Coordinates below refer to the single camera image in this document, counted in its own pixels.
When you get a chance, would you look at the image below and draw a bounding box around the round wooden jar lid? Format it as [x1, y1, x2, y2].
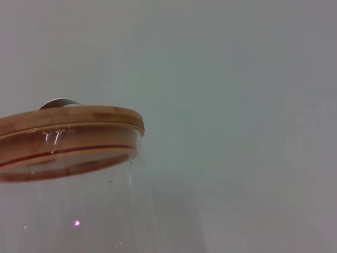
[0, 105, 145, 184]

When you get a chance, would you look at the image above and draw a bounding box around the glass water dispenser jar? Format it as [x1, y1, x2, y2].
[0, 125, 160, 253]

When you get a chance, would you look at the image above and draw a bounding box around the metal lid handle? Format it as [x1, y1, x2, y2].
[39, 98, 84, 110]

